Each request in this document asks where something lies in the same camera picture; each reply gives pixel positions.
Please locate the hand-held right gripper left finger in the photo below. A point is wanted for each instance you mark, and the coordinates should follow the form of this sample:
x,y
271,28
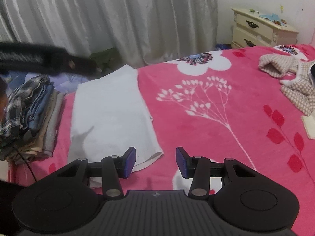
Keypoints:
x,y
130,162

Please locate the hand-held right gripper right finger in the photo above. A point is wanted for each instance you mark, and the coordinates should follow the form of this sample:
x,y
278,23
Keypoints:
x,y
182,163

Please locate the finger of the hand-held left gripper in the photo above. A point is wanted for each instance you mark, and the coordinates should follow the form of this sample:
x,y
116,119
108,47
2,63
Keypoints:
x,y
83,66

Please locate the white sweatshirt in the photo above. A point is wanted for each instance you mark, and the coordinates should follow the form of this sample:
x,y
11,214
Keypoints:
x,y
108,113

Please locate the stack of folded clothes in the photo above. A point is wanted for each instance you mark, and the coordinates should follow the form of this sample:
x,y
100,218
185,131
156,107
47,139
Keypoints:
x,y
17,113

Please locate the lavender floral cloth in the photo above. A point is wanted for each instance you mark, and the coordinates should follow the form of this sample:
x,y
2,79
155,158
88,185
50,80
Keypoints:
x,y
71,80

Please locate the dark green cloth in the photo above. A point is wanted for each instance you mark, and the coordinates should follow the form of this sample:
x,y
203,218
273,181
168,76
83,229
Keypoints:
x,y
105,56

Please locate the folded blue jeans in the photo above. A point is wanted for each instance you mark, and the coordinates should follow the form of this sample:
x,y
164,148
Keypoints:
x,y
39,108

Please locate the grey curtain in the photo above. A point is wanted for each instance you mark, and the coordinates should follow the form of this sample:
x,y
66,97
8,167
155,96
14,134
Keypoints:
x,y
123,17

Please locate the folded grey garment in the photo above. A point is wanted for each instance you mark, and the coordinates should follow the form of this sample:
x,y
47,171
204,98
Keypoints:
x,y
54,125

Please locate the folded beige pants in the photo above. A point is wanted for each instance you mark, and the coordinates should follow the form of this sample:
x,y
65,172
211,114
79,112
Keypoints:
x,y
29,152

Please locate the cream garment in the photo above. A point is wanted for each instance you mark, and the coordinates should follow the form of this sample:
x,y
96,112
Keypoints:
x,y
309,126

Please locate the checked beige cardigan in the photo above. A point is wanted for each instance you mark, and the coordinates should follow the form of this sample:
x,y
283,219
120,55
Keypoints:
x,y
278,65

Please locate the cream nightstand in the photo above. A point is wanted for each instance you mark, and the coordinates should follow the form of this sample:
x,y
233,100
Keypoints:
x,y
258,33

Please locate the teal paper piece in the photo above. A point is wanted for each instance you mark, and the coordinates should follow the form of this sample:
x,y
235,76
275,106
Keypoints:
x,y
269,16

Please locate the small brown trinket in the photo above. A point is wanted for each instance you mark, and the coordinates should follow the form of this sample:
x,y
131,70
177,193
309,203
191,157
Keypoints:
x,y
283,21

